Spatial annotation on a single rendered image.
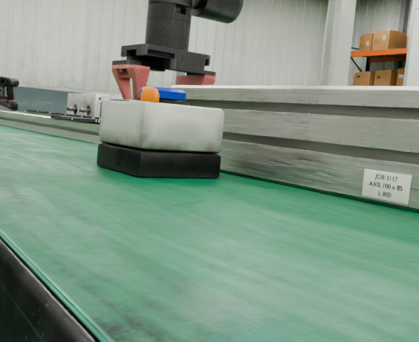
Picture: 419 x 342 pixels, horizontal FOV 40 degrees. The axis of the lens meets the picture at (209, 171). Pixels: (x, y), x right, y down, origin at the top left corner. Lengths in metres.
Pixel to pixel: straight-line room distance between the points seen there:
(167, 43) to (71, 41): 11.43
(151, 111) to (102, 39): 11.92
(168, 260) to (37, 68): 11.75
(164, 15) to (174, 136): 0.31
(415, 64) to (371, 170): 3.76
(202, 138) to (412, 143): 0.17
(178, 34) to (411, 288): 0.59
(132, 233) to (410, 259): 0.11
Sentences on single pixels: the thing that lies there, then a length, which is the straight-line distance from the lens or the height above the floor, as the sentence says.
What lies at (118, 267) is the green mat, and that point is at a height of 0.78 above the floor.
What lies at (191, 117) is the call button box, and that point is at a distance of 0.48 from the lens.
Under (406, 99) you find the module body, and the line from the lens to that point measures 0.42.
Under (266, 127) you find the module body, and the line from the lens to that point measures 0.52.
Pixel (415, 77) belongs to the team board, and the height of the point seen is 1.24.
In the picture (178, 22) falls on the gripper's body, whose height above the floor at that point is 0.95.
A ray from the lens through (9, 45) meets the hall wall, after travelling 11.88.
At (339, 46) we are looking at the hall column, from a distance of 8.84.
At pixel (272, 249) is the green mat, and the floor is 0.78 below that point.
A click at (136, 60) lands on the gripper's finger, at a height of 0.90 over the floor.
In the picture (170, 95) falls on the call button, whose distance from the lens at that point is 0.49.
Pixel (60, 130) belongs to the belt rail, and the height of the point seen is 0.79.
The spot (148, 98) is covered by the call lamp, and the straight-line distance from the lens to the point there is 0.46.
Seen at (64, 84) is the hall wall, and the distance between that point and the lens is 12.07.
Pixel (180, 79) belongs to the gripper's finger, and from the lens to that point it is 0.81.
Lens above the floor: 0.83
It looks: 5 degrees down
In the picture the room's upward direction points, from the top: 5 degrees clockwise
